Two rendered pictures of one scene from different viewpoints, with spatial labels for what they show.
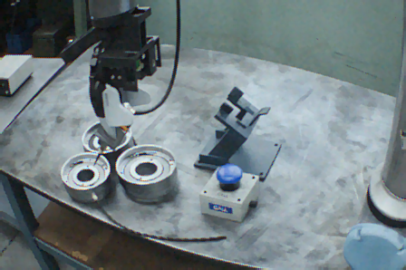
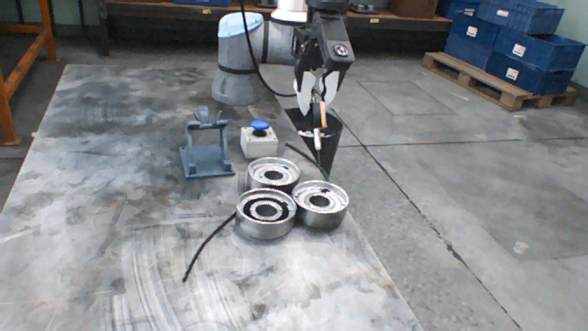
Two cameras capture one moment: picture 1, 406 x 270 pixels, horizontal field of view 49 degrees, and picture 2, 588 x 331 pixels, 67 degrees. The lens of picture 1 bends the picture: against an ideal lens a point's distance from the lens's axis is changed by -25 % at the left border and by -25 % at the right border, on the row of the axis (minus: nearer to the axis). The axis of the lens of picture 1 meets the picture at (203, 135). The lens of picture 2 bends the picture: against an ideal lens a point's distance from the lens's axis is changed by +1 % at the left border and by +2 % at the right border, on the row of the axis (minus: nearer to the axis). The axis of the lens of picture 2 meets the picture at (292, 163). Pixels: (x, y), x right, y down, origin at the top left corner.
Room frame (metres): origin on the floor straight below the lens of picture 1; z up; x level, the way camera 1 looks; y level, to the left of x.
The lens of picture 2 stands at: (1.30, 0.63, 1.29)
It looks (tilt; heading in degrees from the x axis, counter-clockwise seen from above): 30 degrees down; 222
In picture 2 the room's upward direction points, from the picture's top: 7 degrees clockwise
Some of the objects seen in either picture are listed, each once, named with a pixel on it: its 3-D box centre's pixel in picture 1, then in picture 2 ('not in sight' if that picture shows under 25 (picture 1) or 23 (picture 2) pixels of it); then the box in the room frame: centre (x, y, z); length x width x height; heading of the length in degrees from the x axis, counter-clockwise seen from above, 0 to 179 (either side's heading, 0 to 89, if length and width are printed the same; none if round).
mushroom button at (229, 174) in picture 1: (229, 182); (259, 131); (0.68, -0.03, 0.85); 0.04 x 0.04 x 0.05
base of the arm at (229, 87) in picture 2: not in sight; (238, 79); (0.51, -0.33, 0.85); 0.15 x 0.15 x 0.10
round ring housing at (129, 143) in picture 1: (107, 144); (265, 214); (0.85, 0.18, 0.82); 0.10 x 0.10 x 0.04
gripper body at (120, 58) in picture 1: (120, 44); (319, 31); (0.68, 0.10, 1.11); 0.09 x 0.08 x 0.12; 64
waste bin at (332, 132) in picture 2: not in sight; (303, 158); (-0.19, -0.63, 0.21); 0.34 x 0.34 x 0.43
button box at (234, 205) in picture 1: (233, 195); (258, 140); (0.68, -0.04, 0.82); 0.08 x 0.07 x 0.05; 61
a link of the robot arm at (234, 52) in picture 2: not in sight; (242, 38); (0.50, -0.32, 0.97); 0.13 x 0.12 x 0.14; 142
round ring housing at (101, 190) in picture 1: (86, 178); (318, 204); (0.74, 0.22, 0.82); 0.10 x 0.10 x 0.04
